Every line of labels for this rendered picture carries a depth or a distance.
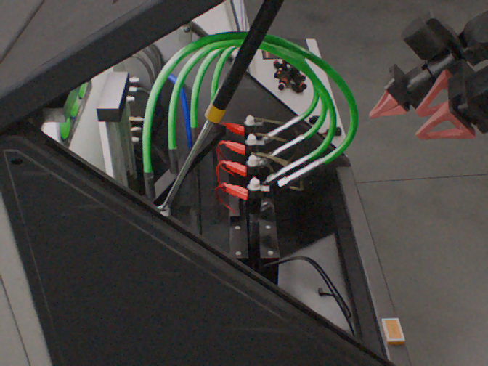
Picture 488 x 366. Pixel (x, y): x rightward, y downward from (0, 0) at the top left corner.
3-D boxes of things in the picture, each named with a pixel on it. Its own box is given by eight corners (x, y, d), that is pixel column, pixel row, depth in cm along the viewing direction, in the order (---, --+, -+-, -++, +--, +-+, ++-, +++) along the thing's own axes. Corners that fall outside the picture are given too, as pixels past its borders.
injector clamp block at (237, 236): (277, 308, 127) (279, 256, 118) (229, 309, 127) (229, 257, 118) (267, 209, 154) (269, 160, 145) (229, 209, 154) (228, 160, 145)
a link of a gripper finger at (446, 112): (404, 134, 87) (461, 104, 80) (404, 102, 91) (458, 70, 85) (431, 160, 89) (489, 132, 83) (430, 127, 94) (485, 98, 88)
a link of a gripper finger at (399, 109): (355, 91, 122) (393, 64, 116) (378, 115, 124) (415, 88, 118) (353, 110, 117) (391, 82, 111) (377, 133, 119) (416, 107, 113)
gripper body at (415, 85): (386, 67, 117) (417, 44, 112) (419, 102, 120) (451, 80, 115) (385, 84, 112) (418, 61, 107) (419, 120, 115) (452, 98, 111)
